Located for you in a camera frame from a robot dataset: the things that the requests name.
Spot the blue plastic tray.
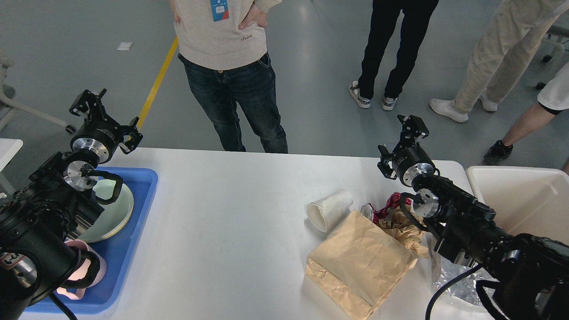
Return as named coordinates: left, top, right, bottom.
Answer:
left=26, top=167, right=159, bottom=315

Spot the crumpled foil tray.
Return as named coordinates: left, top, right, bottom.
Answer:
left=421, top=233, right=496, bottom=312

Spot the small white side table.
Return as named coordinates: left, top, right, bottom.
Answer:
left=0, top=138, right=23, bottom=195

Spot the white rolling chair base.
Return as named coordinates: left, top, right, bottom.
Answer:
left=0, top=51, right=77, bottom=134

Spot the person in white shirt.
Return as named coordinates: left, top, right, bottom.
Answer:
left=483, top=63, right=569, bottom=165

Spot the crumpled brown paper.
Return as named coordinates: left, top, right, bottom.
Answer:
left=377, top=207, right=429, bottom=259

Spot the white paper cup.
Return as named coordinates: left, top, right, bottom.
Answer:
left=306, top=189, right=353, bottom=233

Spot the crushed red soda can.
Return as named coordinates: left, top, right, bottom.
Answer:
left=360, top=192, right=412, bottom=229

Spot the person in black trousers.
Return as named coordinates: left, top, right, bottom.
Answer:
left=349, top=0, right=440, bottom=111

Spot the person in beige trousers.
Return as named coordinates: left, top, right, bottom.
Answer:
left=429, top=0, right=569, bottom=122

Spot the person in beige sweater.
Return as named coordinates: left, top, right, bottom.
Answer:
left=169, top=0, right=289, bottom=154

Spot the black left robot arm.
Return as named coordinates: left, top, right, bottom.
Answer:
left=0, top=89, right=143, bottom=320

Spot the mint green plate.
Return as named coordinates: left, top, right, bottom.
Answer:
left=78, top=184, right=134, bottom=243

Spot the pink ribbed mug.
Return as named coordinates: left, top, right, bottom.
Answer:
left=56, top=240, right=107, bottom=300

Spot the brown paper bag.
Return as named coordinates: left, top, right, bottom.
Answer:
left=305, top=210, right=418, bottom=320

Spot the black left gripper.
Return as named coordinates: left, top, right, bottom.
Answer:
left=69, top=88, right=144, bottom=163

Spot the white plastic bin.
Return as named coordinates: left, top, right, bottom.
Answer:
left=466, top=166, right=569, bottom=244

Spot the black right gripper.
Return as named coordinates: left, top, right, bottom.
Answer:
left=377, top=115, right=436, bottom=187

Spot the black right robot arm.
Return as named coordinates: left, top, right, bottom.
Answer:
left=377, top=115, right=569, bottom=320

